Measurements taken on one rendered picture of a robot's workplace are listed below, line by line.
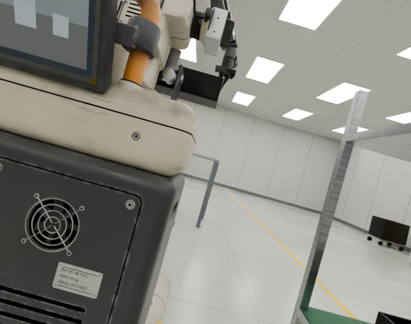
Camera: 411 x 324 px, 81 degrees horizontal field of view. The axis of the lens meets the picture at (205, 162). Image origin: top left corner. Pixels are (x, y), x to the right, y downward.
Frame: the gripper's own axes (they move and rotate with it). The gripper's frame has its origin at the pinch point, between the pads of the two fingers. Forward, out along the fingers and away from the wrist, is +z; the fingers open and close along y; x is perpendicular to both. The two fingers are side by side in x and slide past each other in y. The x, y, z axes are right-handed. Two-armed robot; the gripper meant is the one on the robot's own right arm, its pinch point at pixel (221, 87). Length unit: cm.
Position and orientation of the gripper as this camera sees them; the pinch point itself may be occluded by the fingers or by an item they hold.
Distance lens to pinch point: 125.3
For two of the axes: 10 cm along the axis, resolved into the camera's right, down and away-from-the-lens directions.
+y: -9.6, -2.6, -0.1
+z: -2.6, 9.6, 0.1
